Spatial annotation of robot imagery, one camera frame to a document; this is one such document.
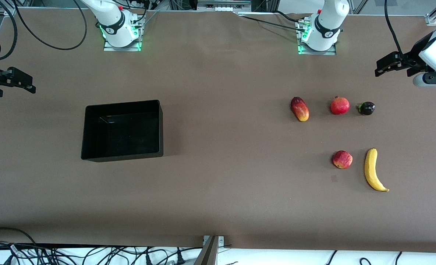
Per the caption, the black rectangular plastic box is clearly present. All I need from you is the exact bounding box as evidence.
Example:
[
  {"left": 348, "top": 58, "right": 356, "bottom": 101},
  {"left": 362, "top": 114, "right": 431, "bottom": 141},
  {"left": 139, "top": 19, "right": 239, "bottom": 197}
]
[{"left": 81, "top": 99, "right": 164, "bottom": 163}]

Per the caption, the yellow banana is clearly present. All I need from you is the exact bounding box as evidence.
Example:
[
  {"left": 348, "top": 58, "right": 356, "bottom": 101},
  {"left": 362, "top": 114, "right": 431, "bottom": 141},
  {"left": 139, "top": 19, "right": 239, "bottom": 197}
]
[{"left": 364, "top": 148, "right": 390, "bottom": 192}]

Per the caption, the red apple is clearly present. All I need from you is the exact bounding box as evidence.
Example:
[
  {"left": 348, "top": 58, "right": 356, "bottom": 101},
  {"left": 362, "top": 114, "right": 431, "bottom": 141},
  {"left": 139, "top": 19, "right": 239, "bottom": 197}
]
[{"left": 332, "top": 150, "right": 353, "bottom": 170}]

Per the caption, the dark purple round fruit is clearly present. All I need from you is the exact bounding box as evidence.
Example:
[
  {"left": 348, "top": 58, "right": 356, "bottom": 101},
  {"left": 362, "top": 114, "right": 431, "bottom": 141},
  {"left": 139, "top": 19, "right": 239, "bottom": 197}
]
[{"left": 357, "top": 101, "right": 376, "bottom": 116}]

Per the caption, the red pomegranate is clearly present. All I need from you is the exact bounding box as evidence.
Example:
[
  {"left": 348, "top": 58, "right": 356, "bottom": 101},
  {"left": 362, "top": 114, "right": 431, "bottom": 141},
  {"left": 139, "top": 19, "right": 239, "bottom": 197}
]
[{"left": 330, "top": 96, "right": 350, "bottom": 115}]

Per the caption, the red yellow mango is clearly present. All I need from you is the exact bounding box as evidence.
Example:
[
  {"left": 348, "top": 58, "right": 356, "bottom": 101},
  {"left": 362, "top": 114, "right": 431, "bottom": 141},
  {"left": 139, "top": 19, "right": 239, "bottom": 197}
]
[{"left": 291, "top": 96, "right": 310, "bottom": 122}]

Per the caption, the white power strip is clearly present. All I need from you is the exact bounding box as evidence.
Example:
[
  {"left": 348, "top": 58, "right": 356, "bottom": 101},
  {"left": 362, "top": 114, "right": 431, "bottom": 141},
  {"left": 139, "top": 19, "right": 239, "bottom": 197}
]
[{"left": 197, "top": 0, "right": 252, "bottom": 12}]

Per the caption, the brown table cover sheet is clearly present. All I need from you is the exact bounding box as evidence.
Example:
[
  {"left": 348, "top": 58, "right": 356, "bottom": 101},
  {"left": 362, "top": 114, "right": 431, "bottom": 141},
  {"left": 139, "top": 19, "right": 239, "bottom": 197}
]
[{"left": 0, "top": 7, "right": 436, "bottom": 254}]

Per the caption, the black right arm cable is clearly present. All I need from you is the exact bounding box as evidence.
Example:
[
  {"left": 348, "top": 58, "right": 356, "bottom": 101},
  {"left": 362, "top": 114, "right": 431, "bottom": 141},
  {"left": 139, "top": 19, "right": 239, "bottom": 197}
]
[{"left": 0, "top": 0, "right": 19, "bottom": 61}]

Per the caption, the black looping cable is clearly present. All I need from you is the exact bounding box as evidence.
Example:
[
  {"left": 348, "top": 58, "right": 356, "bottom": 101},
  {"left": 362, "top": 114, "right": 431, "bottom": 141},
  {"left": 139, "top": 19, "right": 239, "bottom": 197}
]
[{"left": 13, "top": 0, "right": 88, "bottom": 51}]

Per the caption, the black base power cable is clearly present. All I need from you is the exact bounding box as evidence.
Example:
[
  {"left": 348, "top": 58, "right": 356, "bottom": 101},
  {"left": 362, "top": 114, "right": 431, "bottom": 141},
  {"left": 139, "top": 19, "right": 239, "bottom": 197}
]
[
  {"left": 274, "top": 10, "right": 302, "bottom": 23},
  {"left": 239, "top": 15, "right": 307, "bottom": 32}
]

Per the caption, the black arched floor cable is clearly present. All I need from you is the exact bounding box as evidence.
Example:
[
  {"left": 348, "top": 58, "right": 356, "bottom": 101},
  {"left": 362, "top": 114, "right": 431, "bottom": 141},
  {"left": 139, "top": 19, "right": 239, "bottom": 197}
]
[{"left": 0, "top": 227, "right": 38, "bottom": 245}]

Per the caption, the black cable with white tag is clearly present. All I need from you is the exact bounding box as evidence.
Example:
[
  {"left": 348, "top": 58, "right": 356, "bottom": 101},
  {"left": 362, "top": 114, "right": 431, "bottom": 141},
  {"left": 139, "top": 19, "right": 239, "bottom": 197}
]
[{"left": 4, "top": 244, "right": 34, "bottom": 265}]

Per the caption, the aluminium camera stand profile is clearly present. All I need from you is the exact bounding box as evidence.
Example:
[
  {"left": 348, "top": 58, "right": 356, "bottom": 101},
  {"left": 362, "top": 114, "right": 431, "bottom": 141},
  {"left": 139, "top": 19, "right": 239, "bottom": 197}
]
[{"left": 194, "top": 236, "right": 220, "bottom": 265}]

